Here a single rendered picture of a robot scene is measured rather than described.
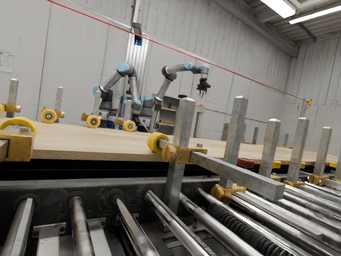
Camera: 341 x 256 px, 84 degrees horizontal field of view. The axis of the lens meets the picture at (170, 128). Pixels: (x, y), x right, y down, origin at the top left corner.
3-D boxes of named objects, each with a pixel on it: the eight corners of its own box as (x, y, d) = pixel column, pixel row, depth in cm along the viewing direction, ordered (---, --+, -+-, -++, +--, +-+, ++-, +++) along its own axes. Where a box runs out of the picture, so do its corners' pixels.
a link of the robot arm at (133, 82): (130, 69, 227) (134, 109, 224) (124, 66, 217) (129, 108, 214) (138, 67, 222) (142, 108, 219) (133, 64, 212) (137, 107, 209)
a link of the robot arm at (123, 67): (103, 100, 228) (135, 70, 211) (94, 98, 214) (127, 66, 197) (98, 93, 230) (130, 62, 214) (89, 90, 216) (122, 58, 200)
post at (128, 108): (117, 155, 162) (126, 99, 159) (122, 155, 164) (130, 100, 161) (119, 156, 159) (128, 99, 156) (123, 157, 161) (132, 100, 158)
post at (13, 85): (2, 152, 123) (11, 78, 120) (9, 153, 125) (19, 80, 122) (1, 154, 120) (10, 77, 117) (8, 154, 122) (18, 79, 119)
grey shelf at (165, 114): (141, 156, 469) (151, 93, 461) (171, 156, 520) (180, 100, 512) (150, 161, 433) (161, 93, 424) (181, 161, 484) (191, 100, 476)
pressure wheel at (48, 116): (47, 106, 115) (59, 115, 119) (37, 116, 113) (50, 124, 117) (47, 106, 110) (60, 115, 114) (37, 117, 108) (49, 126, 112)
